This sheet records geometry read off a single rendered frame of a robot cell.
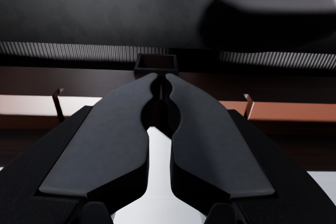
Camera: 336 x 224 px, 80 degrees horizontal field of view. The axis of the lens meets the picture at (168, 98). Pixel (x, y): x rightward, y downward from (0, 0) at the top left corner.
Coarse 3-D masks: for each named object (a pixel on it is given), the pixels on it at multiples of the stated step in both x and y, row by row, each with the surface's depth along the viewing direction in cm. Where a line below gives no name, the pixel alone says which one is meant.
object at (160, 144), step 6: (150, 126) 15; (150, 132) 15; (156, 132) 15; (162, 132) 15; (150, 138) 15; (156, 138) 15; (162, 138) 15; (168, 138) 15; (150, 144) 16; (156, 144) 16; (162, 144) 16; (168, 144) 16; (150, 150) 16; (156, 150) 16; (162, 150) 16; (168, 150) 16
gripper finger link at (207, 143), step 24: (168, 96) 11; (192, 96) 9; (168, 120) 10; (192, 120) 8; (216, 120) 8; (192, 144) 7; (216, 144) 7; (240, 144) 7; (192, 168) 6; (216, 168) 6; (240, 168) 6; (192, 192) 6; (216, 192) 6; (240, 192) 5; (264, 192) 5
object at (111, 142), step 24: (120, 96) 9; (144, 96) 9; (96, 120) 8; (120, 120) 8; (144, 120) 9; (72, 144) 7; (96, 144) 7; (120, 144) 7; (144, 144) 7; (72, 168) 6; (96, 168) 6; (120, 168) 6; (144, 168) 6; (48, 192) 5; (72, 192) 5; (96, 192) 5; (120, 192) 6; (144, 192) 7
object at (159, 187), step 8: (152, 160) 17; (160, 160) 17; (168, 160) 17; (152, 168) 17; (160, 168) 17; (168, 168) 17; (152, 176) 18; (160, 176) 18; (168, 176) 18; (152, 184) 18; (160, 184) 18; (168, 184) 18; (152, 192) 19; (160, 192) 19; (168, 192) 19
